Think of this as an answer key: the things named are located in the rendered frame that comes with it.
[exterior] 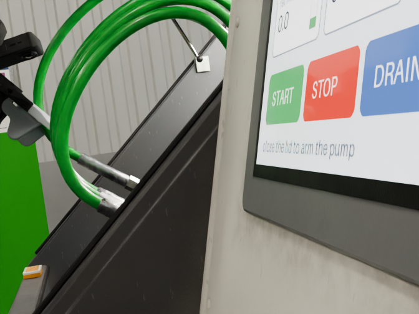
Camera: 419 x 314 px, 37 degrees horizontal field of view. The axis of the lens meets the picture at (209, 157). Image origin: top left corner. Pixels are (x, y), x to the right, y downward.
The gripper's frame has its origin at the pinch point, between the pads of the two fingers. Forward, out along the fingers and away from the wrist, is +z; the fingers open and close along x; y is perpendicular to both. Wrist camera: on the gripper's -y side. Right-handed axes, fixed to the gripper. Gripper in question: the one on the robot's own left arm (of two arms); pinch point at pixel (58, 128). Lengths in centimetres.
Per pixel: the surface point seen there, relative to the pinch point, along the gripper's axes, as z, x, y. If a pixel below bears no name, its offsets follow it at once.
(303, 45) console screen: 27, 54, -13
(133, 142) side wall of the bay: 2.0, -33.6, -6.9
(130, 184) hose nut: 12.9, -3.6, -0.2
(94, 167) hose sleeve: 7.4, -2.1, 1.3
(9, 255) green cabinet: -80, -311, 84
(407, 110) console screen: 33, 65, -9
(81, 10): -7.9, 2.5, -15.4
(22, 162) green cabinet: -111, -305, 34
